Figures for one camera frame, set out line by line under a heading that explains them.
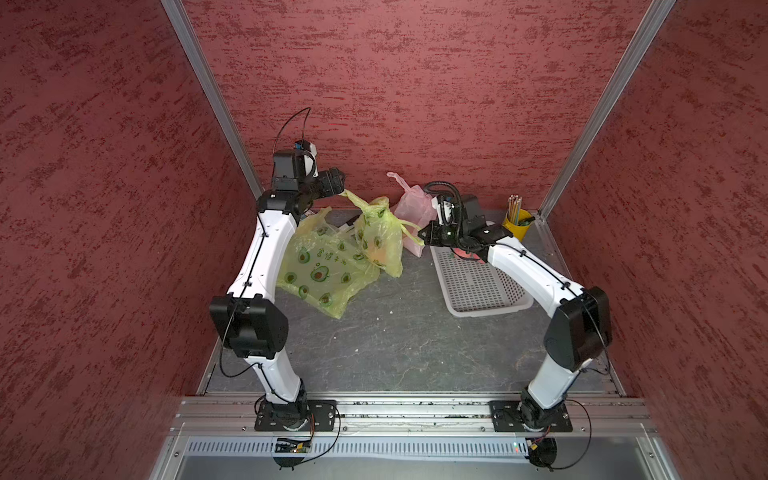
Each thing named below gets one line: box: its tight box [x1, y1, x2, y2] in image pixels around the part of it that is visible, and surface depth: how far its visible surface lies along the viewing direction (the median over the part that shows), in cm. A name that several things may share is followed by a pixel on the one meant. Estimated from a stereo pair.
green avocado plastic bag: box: [340, 190, 425, 279], surface depth 89 cm
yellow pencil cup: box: [502, 209, 532, 242], surface depth 108 cm
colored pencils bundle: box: [507, 194, 523, 225], surface depth 105 cm
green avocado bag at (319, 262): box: [276, 206, 380, 319], surface depth 105 cm
